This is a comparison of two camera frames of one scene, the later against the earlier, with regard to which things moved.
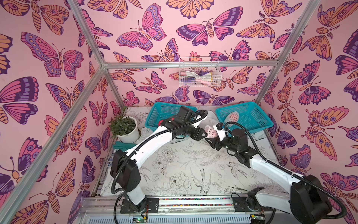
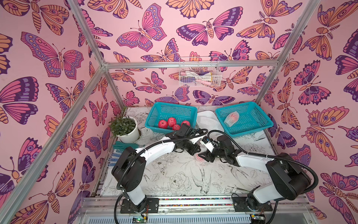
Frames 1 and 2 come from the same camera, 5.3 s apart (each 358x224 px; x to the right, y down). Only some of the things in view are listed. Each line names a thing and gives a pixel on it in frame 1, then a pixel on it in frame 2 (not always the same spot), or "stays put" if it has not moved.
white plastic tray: [211, 120] stays put
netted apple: [210, 132] to [200, 159]
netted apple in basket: [233, 116] stays put
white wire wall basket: [198, 71] stays put
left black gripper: [198, 133] to [195, 150]
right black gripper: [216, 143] to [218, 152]
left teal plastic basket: [158, 111] stays put
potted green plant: [125, 127] stays put
